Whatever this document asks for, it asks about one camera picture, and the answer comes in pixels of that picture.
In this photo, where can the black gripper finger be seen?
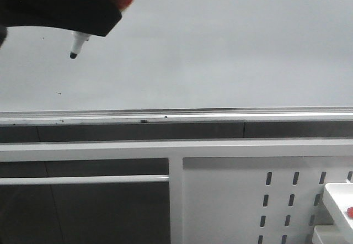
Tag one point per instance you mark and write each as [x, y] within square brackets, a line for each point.
[94, 17]

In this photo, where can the white black whiteboard marker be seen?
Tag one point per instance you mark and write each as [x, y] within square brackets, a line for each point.
[78, 43]

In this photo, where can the large white whiteboard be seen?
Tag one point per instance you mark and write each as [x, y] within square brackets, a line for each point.
[167, 54]

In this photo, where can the white metal pegboard stand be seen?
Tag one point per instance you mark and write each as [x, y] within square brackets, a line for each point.
[228, 191]

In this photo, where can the white upper plastic tray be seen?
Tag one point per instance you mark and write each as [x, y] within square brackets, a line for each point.
[337, 198]

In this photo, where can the white plastic tray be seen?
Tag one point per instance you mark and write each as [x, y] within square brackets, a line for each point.
[337, 198]
[328, 234]

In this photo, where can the red capped marker in tray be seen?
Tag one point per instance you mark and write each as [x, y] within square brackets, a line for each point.
[349, 212]

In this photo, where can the white lower plastic tray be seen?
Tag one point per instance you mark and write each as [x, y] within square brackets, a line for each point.
[328, 234]

